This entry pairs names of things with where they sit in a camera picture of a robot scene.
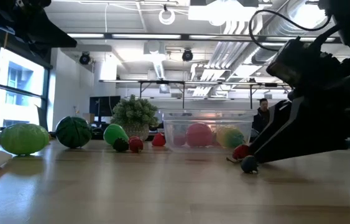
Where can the overhead rail with light bars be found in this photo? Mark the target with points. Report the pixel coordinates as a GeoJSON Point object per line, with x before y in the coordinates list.
{"type": "Point", "coordinates": [146, 36]}

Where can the black ceiling camera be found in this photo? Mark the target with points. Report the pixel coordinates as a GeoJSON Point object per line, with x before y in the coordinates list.
{"type": "Point", "coordinates": [84, 58]}
{"type": "Point", "coordinates": [187, 55]}

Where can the black aluminium table frame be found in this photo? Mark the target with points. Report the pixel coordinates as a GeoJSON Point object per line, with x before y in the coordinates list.
{"type": "Point", "coordinates": [69, 137]}

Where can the red toy tomato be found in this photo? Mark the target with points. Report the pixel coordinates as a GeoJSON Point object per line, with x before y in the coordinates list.
{"type": "Point", "coordinates": [199, 134]}

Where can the dark blue toy blueberry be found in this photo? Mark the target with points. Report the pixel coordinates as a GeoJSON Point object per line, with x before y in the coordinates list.
{"type": "Point", "coordinates": [248, 165]}

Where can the small red toy fruit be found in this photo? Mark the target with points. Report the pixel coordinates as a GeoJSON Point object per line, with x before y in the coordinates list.
{"type": "Point", "coordinates": [179, 140]}

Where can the clear plastic tupperware container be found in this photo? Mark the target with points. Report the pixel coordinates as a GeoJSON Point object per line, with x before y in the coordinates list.
{"type": "Point", "coordinates": [168, 130]}

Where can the black background rig frame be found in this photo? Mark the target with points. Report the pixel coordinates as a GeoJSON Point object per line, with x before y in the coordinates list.
{"type": "Point", "coordinates": [183, 93]}

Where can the dark toy blackberry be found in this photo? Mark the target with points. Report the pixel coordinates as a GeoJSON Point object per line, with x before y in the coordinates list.
{"type": "Point", "coordinates": [120, 145]}

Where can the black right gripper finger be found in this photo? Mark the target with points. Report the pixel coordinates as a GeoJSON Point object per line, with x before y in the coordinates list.
{"type": "Point", "coordinates": [314, 133]}
{"type": "Point", "coordinates": [274, 124]}

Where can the potted green succulent plant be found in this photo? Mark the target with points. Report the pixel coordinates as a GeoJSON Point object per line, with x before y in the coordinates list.
{"type": "Point", "coordinates": [134, 115]}

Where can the yellow toy fruit green stem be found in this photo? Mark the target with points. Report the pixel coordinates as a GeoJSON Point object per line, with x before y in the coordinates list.
{"type": "Point", "coordinates": [229, 137]}

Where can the green toy pear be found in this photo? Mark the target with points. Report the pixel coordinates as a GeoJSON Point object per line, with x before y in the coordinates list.
{"type": "Point", "coordinates": [114, 133]}

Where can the red toy raspberry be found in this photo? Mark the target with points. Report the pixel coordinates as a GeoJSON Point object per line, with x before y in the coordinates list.
{"type": "Point", "coordinates": [136, 144]}

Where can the black computer monitor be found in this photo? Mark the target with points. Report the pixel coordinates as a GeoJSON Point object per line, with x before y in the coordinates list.
{"type": "Point", "coordinates": [104, 105]}

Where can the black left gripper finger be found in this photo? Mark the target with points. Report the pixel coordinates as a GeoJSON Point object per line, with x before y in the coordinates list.
{"type": "Point", "coordinates": [41, 48]}
{"type": "Point", "coordinates": [52, 32]}

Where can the striped toy watermelon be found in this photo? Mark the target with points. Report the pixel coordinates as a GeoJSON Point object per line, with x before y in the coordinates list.
{"type": "Point", "coordinates": [72, 132]}

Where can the person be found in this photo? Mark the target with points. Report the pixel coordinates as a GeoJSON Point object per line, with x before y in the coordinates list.
{"type": "Point", "coordinates": [261, 119]}

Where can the silver ceiling duct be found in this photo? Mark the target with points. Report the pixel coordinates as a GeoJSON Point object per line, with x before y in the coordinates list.
{"type": "Point", "coordinates": [274, 28]}

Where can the light green toy cabbage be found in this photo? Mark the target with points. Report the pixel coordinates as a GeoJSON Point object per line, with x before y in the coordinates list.
{"type": "Point", "coordinates": [24, 139]}

